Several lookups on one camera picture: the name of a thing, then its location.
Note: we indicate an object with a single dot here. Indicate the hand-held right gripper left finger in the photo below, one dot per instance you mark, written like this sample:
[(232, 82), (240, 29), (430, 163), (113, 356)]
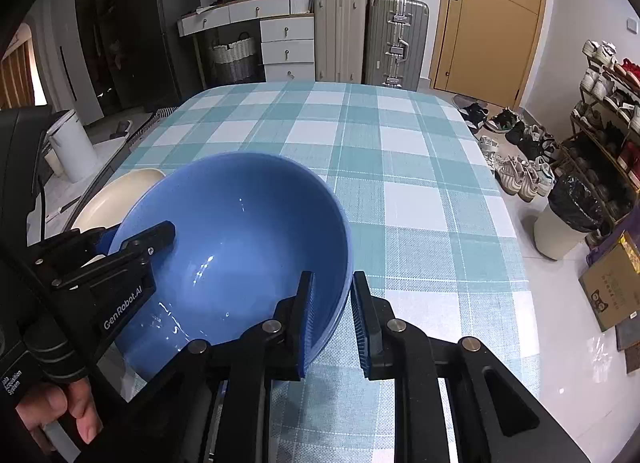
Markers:
[(306, 333)]

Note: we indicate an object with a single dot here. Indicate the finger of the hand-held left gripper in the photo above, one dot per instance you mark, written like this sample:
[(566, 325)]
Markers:
[(150, 238), (75, 250)]

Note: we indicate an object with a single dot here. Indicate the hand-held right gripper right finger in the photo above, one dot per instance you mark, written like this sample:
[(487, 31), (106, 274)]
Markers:
[(362, 328)]

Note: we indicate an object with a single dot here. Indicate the cream plate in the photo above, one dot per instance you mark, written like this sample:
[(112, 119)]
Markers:
[(120, 198)]

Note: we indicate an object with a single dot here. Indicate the person's left hand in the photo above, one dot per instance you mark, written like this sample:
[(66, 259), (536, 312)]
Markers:
[(50, 408)]

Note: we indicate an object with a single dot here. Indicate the small white cup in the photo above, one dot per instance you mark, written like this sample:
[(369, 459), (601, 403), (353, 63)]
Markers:
[(54, 163)]

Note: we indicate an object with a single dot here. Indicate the white kettle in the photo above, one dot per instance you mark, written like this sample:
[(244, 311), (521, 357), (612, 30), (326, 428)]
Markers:
[(75, 148)]

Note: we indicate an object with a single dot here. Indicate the grey side cabinet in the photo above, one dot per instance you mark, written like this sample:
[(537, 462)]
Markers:
[(107, 153)]

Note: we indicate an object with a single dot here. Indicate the brown curtain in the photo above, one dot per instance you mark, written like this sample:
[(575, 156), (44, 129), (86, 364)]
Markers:
[(15, 83)]

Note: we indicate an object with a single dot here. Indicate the grey slipper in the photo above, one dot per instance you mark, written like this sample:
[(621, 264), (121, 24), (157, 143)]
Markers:
[(121, 129)]

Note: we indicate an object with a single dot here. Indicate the patterned floor rug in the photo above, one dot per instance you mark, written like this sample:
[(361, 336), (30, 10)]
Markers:
[(164, 114)]

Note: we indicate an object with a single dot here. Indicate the tall dark wardrobe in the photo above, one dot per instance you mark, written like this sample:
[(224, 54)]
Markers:
[(95, 43)]

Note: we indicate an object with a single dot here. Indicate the teal checked tablecloth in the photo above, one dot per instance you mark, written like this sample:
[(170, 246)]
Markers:
[(400, 168)]

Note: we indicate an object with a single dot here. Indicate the woven laundry basket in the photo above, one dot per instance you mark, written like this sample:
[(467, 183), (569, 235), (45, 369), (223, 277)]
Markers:
[(232, 60)]

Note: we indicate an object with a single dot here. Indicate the dark grey refrigerator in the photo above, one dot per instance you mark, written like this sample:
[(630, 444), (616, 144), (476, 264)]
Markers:
[(155, 33)]

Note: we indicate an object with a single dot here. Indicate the cream trash bin black liner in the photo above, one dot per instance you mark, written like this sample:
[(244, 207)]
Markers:
[(555, 238)]

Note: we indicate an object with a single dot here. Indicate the scattered pairs of sneakers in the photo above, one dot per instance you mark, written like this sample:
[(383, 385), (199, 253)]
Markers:
[(520, 173)]

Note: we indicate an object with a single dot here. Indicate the white dressing table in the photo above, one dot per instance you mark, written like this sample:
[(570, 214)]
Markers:
[(285, 30)]

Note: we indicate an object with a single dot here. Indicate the purple bag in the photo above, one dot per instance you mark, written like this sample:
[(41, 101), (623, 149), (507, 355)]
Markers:
[(600, 253)]

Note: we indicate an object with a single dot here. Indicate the grey door mat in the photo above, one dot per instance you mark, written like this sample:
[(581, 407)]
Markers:
[(467, 101)]

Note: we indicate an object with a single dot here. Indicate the printed cardboard box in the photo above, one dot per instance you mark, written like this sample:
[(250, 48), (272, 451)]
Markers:
[(612, 283)]

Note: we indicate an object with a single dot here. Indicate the beige suitcase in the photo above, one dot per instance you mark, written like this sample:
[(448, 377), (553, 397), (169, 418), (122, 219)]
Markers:
[(340, 38)]

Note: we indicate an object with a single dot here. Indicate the silver suitcase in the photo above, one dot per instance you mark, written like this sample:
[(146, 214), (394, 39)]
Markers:
[(385, 33)]

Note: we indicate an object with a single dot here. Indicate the tan wooden door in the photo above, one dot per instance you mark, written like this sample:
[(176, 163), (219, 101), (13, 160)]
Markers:
[(490, 43)]

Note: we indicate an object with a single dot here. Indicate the wooden shoe rack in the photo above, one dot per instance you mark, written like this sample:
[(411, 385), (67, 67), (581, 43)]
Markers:
[(582, 93)]

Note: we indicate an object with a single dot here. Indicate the shoe rack with shoes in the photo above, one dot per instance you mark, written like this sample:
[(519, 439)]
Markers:
[(600, 88)]

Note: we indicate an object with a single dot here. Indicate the white wall switch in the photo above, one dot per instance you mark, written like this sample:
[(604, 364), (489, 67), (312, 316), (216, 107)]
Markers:
[(634, 26)]

